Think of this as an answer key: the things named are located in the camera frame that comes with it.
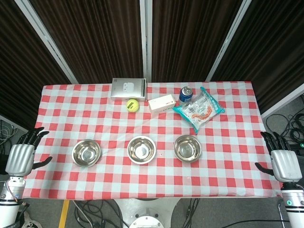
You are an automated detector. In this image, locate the red white checked tablecloth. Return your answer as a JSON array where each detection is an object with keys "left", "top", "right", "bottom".
[{"left": 22, "top": 81, "right": 283, "bottom": 200}]

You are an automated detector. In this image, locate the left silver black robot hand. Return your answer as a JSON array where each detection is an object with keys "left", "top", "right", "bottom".
[{"left": 5, "top": 127, "right": 53, "bottom": 178}]

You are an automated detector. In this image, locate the silver earbuds box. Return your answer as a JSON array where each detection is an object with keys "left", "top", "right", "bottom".
[{"left": 110, "top": 77, "right": 148, "bottom": 102}]

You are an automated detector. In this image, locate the white partition frame post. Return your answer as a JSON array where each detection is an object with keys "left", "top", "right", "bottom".
[
  {"left": 139, "top": 0, "right": 152, "bottom": 83},
  {"left": 14, "top": 0, "right": 79, "bottom": 84},
  {"left": 205, "top": 0, "right": 252, "bottom": 82}
]

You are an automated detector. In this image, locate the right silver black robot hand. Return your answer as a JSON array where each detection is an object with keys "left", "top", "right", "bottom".
[{"left": 254, "top": 131, "right": 303, "bottom": 183}]

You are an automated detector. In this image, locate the blue drink can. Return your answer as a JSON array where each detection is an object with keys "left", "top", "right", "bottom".
[{"left": 179, "top": 86, "right": 193, "bottom": 105}]

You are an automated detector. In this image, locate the stainless steel bowl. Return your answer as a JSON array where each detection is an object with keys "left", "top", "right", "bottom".
[
  {"left": 173, "top": 134, "right": 202, "bottom": 163},
  {"left": 71, "top": 139, "right": 103, "bottom": 168},
  {"left": 126, "top": 135, "right": 157, "bottom": 165}
]

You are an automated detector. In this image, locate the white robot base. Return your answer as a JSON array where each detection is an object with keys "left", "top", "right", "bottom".
[{"left": 114, "top": 198, "right": 181, "bottom": 228}]

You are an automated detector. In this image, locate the dark brown curtain panel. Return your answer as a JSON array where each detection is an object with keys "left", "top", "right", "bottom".
[
  {"left": 211, "top": 0, "right": 304, "bottom": 114},
  {"left": 0, "top": 0, "right": 72, "bottom": 129},
  {"left": 29, "top": 0, "right": 143, "bottom": 84},
  {"left": 152, "top": 0, "right": 243, "bottom": 83}
]

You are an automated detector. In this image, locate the grey white cable bundle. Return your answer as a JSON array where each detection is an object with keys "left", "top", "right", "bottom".
[{"left": 0, "top": 120, "right": 21, "bottom": 152}]

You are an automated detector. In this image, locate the black floor cable bundle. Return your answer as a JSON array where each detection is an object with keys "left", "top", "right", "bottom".
[{"left": 73, "top": 199, "right": 124, "bottom": 228}]

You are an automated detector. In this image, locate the teal clear snack packet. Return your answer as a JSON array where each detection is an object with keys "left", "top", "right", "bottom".
[{"left": 172, "top": 86, "right": 225, "bottom": 135}]

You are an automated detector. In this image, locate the black coiled cable bundle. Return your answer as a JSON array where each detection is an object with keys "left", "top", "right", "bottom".
[{"left": 266, "top": 113, "right": 304, "bottom": 143}]

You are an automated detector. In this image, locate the small white carton box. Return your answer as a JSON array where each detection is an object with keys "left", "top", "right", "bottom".
[{"left": 148, "top": 94, "right": 177, "bottom": 114}]

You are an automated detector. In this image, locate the yellow tennis ball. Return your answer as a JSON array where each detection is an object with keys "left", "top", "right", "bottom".
[{"left": 125, "top": 98, "right": 140, "bottom": 113}]

